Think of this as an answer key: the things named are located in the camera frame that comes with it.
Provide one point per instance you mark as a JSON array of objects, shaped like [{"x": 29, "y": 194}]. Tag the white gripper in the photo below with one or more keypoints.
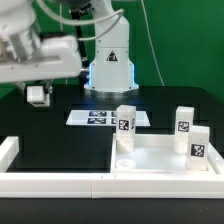
[{"x": 57, "y": 58}]

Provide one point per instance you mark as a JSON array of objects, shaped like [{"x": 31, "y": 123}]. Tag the white square table top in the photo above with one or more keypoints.
[{"x": 154, "y": 153}]

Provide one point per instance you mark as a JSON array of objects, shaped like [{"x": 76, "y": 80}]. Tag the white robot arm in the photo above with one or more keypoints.
[{"x": 26, "y": 56}]

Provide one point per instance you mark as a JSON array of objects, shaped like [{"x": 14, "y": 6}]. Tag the white sheet with AprilTags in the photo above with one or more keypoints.
[{"x": 102, "y": 118}]

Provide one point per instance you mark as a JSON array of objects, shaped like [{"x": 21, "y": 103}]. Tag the white U-shaped obstacle fence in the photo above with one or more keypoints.
[{"x": 102, "y": 185}]

